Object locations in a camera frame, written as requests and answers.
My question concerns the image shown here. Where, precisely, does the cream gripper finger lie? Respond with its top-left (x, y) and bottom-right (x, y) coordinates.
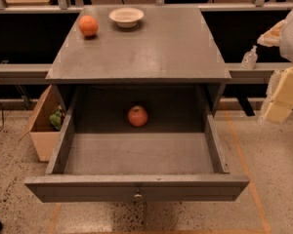
top-left (261, 66), bottom-right (293, 124)
top-left (257, 19), bottom-right (285, 47)

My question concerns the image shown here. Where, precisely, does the red apple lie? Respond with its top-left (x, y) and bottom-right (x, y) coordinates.
top-left (128, 105), bottom-right (148, 127)

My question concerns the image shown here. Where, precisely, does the open grey drawer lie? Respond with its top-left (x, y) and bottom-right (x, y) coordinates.
top-left (25, 86), bottom-right (249, 202)

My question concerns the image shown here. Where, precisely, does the clear sanitizer bottle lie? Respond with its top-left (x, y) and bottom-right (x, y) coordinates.
top-left (241, 45), bottom-right (258, 69)

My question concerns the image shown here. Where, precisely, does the grey wooden cabinet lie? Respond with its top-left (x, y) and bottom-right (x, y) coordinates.
top-left (46, 5), bottom-right (230, 111)

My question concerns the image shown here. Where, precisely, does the white bowl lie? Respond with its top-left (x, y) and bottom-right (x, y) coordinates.
top-left (109, 8), bottom-right (145, 28)

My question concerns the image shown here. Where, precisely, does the orange fruit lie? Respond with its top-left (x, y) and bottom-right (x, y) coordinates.
top-left (78, 16), bottom-right (99, 37)

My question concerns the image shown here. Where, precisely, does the green chip bag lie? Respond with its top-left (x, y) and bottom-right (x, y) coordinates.
top-left (49, 107), bottom-right (64, 131)

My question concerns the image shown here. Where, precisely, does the cardboard box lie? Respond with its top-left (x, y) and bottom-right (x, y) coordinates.
top-left (21, 85), bottom-right (64, 162)

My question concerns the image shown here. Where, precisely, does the grey metal rail shelf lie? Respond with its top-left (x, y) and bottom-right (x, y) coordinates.
top-left (0, 62), bottom-right (293, 85)

